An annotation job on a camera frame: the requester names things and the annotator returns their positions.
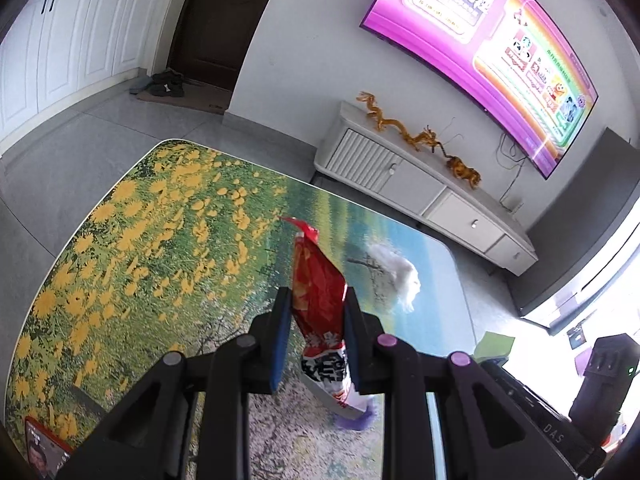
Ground brown door mat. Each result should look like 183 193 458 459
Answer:
137 77 232 112

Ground golden dragon ornament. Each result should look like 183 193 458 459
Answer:
356 91 452 154

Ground grey curtain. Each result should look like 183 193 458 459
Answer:
507 127 640 334

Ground white television cabinet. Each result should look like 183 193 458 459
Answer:
313 100 540 277

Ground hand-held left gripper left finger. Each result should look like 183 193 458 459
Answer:
55 287 293 480

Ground white wardrobe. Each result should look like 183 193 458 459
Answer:
0 0 167 150

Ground long red white snack packet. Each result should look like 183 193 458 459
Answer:
278 216 354 409

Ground light green packet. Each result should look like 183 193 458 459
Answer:
472 332 516 365

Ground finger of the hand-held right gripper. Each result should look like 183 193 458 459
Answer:
479 356 532 411

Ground television cable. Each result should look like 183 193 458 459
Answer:
495 132 532 207

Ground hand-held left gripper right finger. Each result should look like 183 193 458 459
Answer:
344 286 577 480

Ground small golden animal ornament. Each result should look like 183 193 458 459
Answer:
444 155 482 190

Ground black shoes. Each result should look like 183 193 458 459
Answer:
145 69 185 97

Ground wall television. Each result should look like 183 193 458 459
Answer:
359 0 600 181

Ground dark brown door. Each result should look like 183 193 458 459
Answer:
167 0 292 94

